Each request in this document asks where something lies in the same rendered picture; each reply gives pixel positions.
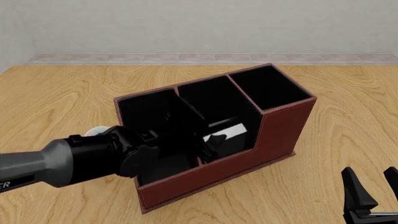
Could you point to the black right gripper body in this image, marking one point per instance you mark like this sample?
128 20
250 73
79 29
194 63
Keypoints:
370 218

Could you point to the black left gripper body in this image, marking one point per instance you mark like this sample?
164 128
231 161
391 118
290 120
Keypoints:
188 121

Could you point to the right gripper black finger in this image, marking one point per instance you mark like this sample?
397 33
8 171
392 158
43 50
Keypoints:
392 184
357 191

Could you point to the silver-grey and black left robot arm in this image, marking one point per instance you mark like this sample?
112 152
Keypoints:
56 161

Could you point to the red-brown desk caddy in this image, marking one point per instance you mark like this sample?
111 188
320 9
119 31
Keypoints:
280 133

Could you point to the small pale grey rounded plate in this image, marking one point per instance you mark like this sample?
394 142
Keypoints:
94 131

